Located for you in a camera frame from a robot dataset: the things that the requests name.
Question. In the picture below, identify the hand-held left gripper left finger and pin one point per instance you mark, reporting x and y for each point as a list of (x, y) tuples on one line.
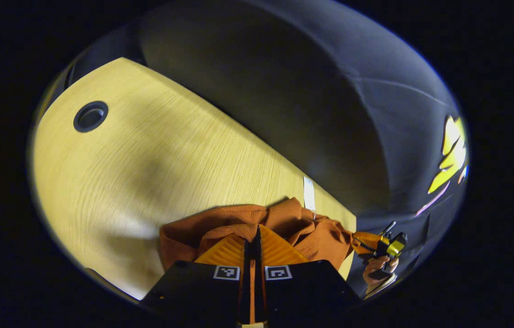
[(246, 291)]

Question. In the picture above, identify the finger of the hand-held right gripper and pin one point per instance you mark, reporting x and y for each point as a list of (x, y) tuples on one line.
[(366, 239)]

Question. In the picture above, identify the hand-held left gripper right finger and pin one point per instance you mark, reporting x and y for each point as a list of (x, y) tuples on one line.
[(259, 291)]

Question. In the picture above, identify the white tape strip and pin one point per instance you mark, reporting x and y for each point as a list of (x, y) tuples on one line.
[(309, 193)]

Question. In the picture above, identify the black backdrop cloth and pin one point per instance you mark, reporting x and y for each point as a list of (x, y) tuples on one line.
[(307, 91)]

